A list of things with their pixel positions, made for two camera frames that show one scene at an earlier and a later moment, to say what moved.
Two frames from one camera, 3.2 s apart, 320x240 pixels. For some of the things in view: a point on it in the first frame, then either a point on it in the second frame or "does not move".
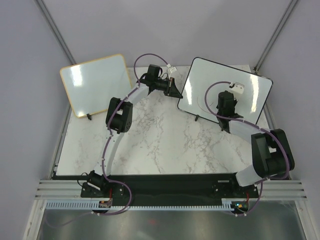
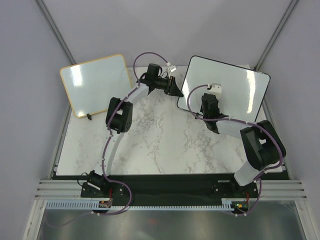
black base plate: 176,188 does not move
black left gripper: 170,87 does not move
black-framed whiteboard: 202,72 does not move
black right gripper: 235,102 to 201,110
